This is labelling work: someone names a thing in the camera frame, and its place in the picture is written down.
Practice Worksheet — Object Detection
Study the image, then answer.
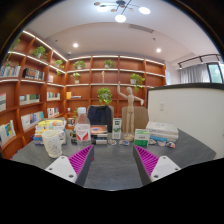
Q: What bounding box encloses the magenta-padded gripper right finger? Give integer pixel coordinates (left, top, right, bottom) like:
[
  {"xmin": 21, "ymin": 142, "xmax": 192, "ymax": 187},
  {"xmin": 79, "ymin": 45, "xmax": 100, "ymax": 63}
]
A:
[{"xmin": 132, "ymin": 144, "xmax": 182, "ymax": 186}]

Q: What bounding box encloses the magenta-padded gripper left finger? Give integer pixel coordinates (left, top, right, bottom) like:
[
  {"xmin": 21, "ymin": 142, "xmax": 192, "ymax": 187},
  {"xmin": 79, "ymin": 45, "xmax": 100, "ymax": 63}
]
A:
[{"xmin": 44, "ymin": 144, "xmax": 96, "ymax": 187}]

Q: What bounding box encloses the clear plastic water bottle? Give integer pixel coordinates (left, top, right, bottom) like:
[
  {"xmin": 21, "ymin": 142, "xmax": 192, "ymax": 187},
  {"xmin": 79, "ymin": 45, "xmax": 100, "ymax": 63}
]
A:
[{"xmin": 74, "ymin": 106, "xmax": 92, "ymax": 144}]

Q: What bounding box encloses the white printed mug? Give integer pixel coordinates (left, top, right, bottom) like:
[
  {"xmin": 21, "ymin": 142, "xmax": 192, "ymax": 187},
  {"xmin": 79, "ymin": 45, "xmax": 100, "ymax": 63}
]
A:
[{"xmin": 41, "ymin": 129, "xmax": 65, "ymax": 159}]

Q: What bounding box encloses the small green white box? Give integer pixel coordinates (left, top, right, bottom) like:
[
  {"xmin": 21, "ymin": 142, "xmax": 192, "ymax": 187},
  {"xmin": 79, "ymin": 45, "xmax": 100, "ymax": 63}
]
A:
[{"xmin": 133, "ymin": 128, "xmax": 152, "ymax": 147}]

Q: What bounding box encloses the stack of white books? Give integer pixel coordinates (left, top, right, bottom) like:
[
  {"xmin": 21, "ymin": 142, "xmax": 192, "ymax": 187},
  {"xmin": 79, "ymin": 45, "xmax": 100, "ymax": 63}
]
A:
[{"xmin": 145, "ymin": 120, "xmax": 180, "ymax": 144}]

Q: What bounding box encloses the stack of colourful books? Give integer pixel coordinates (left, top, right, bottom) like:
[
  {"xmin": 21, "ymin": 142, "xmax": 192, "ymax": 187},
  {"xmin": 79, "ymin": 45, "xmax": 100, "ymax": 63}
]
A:
[{"xmin": 32, "ymin": 118, "xmax": 68, "ymax": 146}]

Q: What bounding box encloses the stack of dark books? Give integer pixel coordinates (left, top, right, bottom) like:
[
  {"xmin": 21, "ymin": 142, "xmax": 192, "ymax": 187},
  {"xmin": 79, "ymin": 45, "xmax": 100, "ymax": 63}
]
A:
[{"xmin": 89, "ymin": 124, "xmax": 110, "ymax": 146}]

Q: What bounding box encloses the tan chair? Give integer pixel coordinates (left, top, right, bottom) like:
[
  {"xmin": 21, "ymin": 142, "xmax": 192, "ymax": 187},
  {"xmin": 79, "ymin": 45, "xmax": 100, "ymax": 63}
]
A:
[{"xmin": 120, "ymin": 105, "xmax": 150, "ymax": 134}]

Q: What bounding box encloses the tall green white carton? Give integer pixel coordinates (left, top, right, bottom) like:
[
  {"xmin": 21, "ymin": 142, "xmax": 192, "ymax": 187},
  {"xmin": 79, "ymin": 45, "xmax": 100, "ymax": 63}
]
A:
[{"xmin": 111, "ymin": 117, "xmax": 123, "ymax": 140}]

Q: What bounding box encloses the white partition with dark top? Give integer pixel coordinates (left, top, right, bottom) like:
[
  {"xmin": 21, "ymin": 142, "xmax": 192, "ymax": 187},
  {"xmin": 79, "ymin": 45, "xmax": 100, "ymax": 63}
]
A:
[{"xmin": 146, "ymin": 82, "xmax": 224, "ymax": 160}]

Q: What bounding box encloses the chair with dark jacket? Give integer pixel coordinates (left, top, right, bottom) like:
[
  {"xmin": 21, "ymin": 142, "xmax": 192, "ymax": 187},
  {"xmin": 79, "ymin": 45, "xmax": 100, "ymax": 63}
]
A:
[{"xmin": 86, "ymin": 104, "xmax": 115, "ymax": 134}]

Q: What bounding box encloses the wooden artist mannequin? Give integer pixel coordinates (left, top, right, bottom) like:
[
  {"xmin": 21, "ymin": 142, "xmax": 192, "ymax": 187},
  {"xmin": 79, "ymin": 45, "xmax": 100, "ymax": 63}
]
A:
[{"xmin": 116, "ymin": 80, "xmax": 145, "ymax": 143}]

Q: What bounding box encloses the wooden shelf unit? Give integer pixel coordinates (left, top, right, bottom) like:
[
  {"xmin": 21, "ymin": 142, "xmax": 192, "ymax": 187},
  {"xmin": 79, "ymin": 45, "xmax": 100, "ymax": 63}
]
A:
[{"xmin": 0, "ymin": 29, "xmax": 168, "ymax": 159}]

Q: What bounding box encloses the window with grey curtain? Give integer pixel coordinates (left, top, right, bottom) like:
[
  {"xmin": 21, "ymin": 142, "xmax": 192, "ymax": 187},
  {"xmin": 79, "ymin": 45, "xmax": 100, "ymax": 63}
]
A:
[{"xmin": 179, "ymin": 61, "xmax": 224, "ymax": 85}]

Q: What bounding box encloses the ceiling lamp with round lights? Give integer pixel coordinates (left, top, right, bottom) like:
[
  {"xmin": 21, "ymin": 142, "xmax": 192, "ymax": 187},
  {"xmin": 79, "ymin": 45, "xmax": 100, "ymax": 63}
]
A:
[{"xmin": 92, "ymin": 0, "xmax": 152, "ymax": 24}]

